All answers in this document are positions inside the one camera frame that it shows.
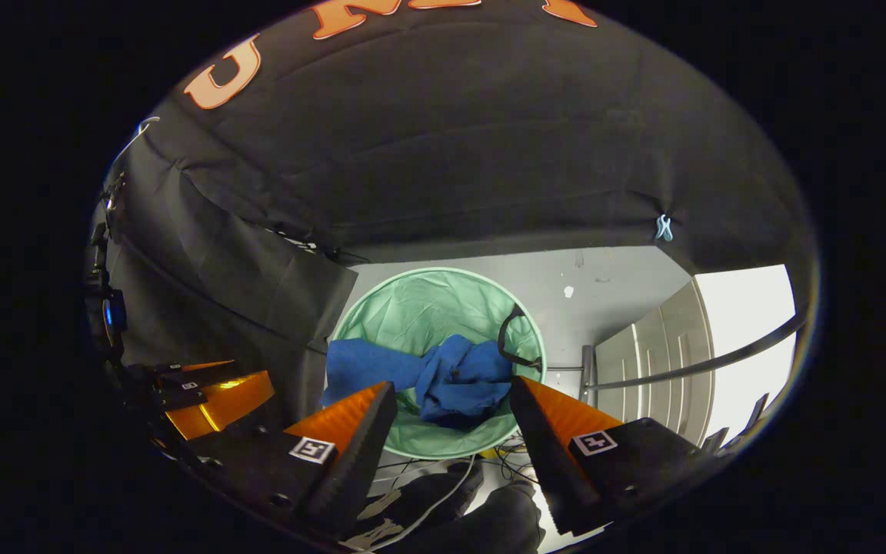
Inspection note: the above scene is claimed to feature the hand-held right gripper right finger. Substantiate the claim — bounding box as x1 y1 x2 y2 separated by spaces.
508 375 724 537

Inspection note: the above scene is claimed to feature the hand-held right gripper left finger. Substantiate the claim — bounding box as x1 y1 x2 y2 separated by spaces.
178 381 399 539

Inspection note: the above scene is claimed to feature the blue jacket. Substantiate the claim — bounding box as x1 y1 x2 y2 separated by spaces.
321 334 517 429

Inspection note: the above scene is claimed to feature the green laundry hamper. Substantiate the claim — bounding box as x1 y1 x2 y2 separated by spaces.
326 266 548 461

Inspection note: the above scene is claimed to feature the person's black shoe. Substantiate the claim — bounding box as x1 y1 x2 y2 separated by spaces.
351 464 484 551

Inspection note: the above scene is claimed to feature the white cabinet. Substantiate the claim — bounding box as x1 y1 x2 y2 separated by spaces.
593 279 717 447

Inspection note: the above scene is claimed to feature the black backdrop cloth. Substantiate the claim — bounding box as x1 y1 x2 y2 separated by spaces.
85 0 817 432

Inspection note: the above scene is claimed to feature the tangle of black cables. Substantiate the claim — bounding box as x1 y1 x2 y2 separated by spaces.
370 439 540 493

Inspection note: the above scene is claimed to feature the white cable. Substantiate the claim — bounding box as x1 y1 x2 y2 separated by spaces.
351 454 478 553

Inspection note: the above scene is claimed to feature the black clothes rack rail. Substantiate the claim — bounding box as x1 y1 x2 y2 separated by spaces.
580 314 807 405

